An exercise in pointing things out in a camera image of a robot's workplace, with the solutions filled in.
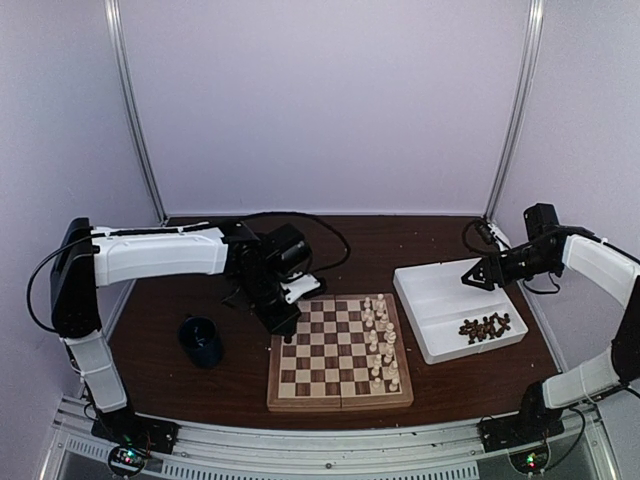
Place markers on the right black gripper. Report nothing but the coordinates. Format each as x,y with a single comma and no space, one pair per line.
486,264

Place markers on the wooden chess board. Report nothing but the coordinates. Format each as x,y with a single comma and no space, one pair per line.
324,368

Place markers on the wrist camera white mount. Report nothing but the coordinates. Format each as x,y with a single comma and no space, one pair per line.
307,284
499,237

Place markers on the left aluminium frame post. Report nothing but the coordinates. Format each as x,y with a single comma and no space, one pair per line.
116,32

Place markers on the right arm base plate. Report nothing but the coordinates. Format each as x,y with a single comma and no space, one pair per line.
508,432

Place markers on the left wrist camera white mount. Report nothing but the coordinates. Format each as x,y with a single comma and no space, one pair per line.
307,284

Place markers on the dark blue mug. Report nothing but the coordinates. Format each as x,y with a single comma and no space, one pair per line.
200,339

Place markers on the right aluminium frame post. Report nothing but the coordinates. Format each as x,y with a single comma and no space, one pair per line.
527,69

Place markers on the white plastic compartment tray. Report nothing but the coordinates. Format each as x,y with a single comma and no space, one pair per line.
437,304

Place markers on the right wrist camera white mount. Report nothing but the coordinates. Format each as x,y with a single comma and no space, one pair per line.
499,237

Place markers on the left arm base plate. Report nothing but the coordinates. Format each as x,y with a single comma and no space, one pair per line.
143,433

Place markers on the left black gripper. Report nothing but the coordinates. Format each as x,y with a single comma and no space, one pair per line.
280,324

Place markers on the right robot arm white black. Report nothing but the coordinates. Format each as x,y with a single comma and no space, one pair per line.
603,298

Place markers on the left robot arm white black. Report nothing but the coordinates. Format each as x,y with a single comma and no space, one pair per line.
263,266

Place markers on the pile of brown chess pieces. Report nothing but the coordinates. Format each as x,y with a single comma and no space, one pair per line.
489,328

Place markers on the row of white chess pieces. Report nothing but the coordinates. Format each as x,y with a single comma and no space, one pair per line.
380,339

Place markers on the aluminium frame post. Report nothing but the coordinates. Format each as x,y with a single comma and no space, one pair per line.
116,32
527,69

